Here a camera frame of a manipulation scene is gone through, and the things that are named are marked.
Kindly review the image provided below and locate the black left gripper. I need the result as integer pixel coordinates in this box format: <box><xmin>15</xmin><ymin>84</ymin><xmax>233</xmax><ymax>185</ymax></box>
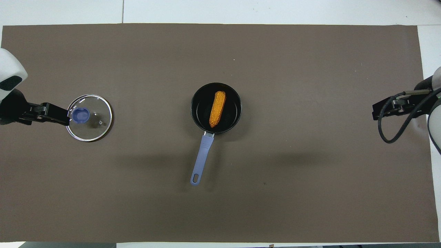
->
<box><xmin>0</xmin><ymin>89</ymin><xmax>71</xmax><ymax>126</ymax></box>

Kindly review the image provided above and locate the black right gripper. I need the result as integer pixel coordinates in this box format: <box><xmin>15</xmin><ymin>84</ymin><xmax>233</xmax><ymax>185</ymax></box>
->
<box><xmin>372</xmin><ymin>90</ymin><xmax>432</xmax><ymax>121</ymax></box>

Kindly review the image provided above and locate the glass lid with blue knob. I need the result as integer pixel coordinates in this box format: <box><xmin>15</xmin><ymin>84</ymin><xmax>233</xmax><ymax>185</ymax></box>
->
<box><xmin>66</xmin><ymin>94</ymin><xmax>113</xmax><ymax>142</ymax></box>

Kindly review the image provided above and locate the orange corn cob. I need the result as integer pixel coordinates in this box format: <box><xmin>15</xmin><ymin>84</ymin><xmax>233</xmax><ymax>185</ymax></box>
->
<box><xmin>209</xmin><ymin>91</ymin><xmax>227</xmax><ymax>128</ymax></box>

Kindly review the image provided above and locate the brown table mat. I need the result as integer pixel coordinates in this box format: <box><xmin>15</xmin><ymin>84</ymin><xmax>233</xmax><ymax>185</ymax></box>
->
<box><xmin>0</xmin><ymin>23</ymin><xmax>440</xmax><ymax>244</ymax></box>

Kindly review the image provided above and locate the black right arm gripper cable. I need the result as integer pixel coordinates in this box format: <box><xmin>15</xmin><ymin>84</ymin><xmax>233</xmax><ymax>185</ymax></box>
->
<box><xmin>378</xmin><ymin>87</ymin><xmax>441</xmax><ymax>144</ymax></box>

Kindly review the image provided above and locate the dark pot with blue handle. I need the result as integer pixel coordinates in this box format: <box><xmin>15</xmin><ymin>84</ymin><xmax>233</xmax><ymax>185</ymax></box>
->
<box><xmin>190</xmin><ymin>82</ymin><xmax>243</xmax><ymax>187</ymax></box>

